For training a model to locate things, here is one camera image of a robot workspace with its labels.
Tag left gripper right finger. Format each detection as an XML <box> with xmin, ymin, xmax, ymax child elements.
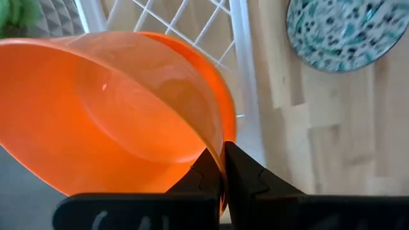
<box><xmin>225</xmin><ymin>141</ymin><xmax>409</xmax><ymax>230</ymax></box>

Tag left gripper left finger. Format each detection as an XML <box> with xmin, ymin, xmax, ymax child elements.
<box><xmin>52</xmin><ymin>149</ymin><xmax>224</xmax><ymax>230</ymax></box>

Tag teal speckled mini bowl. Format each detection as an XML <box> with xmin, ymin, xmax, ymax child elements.
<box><xmin>286</xmin><ymin>0</ymin><xmax>409</xmax><ymax>73</ymax></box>

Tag grey triangle-pattern plant pot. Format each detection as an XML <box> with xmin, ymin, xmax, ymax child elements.
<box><xmin>27</xmin><ymin>0</ymin><xmax>86</xmax><ymax>38</ymax></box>

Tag green succulent plant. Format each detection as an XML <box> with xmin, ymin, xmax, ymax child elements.
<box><xmin>0</xmin><ymin>0</ymin><xmax>42</xmax><ymax>39</ymax></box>

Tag white wire shelf rack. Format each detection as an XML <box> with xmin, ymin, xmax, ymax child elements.
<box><xmin>75</xmin><ymin>0</ymin><xmax>266</xmax><ymax>167</ymax></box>

